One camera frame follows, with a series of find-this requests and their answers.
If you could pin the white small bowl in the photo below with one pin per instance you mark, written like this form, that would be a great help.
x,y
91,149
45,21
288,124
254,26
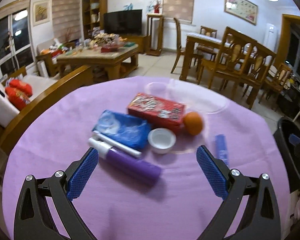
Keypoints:
x,y
161,140

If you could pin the wooden armchair with toys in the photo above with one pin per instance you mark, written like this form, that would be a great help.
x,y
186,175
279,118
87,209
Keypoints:
x,y
48,52

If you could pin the far wooden dining chair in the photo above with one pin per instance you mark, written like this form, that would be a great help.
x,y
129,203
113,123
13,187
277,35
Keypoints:
x,y
180,50

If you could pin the black trash bin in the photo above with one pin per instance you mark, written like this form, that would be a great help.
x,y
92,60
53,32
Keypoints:
x,y
287,138

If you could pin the wooden coffee table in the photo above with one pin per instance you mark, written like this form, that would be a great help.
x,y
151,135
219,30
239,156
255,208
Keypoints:
x,y
117,65

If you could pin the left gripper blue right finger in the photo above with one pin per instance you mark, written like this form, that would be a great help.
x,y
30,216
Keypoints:
x,y
261,217

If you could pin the orange fruit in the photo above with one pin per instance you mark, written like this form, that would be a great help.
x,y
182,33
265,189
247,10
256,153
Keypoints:
x,y
193,123

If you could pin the wooden dining table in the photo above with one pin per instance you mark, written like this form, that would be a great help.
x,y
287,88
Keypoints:
x,y
200,47

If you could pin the framed sunflower picture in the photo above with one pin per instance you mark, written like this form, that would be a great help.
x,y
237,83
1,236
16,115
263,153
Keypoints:
x,y
41,12

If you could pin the purple spray bottle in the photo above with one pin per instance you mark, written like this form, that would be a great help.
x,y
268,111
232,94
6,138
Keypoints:
x,y
136,168

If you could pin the wooden sofa with cushions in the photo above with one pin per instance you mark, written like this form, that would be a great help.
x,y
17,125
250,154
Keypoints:
x,y
10,135

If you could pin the wooden bookshelf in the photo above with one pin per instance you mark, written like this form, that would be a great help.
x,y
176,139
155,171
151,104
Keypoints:
x,y
93,15

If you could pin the framed flower wall picture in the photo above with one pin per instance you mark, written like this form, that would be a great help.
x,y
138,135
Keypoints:
x,y
242,9

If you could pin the purple round tablecloth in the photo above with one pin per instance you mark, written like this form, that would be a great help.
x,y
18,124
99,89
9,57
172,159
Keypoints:
x,y
115,206

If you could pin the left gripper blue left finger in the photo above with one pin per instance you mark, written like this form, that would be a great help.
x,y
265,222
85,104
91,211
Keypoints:
x,y
33,219

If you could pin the black television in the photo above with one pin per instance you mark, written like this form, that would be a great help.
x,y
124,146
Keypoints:
x,y
123,22

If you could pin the wooden plant stand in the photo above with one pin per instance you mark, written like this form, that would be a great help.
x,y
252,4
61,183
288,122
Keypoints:
x,y
154,37

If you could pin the red pillow lower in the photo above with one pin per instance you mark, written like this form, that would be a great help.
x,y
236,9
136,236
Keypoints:
x,y
17,98

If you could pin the small blue wrapper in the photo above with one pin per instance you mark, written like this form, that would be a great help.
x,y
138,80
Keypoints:
x,y
222,149

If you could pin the blue tissue packet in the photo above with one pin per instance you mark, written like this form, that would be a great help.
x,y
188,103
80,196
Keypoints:
x,y
124,128

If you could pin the wooden dining chair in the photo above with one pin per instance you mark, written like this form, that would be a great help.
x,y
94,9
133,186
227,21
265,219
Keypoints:
x,y
180,50
240,59

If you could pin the red pillow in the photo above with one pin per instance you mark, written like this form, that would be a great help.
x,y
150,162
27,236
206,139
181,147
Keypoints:
x,y
17,98
21,86

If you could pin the wooden tv cabinet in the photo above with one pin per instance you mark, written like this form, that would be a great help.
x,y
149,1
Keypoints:
x,y
141,40

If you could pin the red pillow upper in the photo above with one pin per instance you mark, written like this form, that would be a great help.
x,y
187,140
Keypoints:
x,y
21,86

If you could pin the near wooden dining chair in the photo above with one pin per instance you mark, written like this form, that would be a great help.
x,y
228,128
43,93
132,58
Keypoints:
x,y
240,59

